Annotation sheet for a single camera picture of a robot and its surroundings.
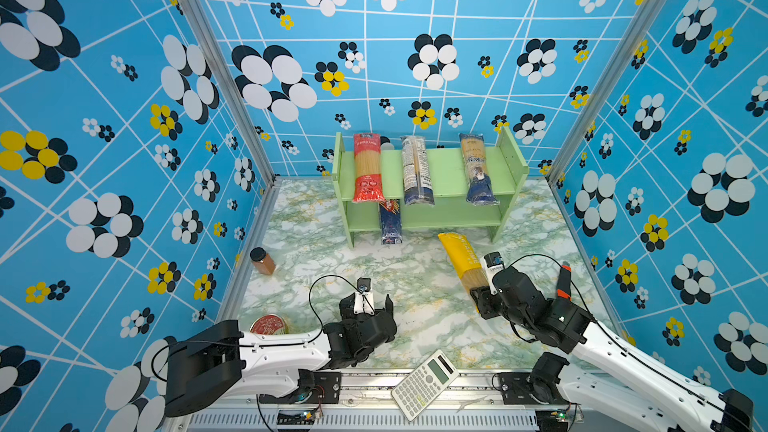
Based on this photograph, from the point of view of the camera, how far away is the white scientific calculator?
72 centimetres

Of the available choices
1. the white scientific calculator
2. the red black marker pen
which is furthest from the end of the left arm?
the red black marker pen

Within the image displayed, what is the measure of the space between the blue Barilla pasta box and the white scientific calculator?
331 mm

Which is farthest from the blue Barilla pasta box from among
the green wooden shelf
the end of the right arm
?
the end of the right arm

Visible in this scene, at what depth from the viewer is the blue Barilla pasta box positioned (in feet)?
2.82
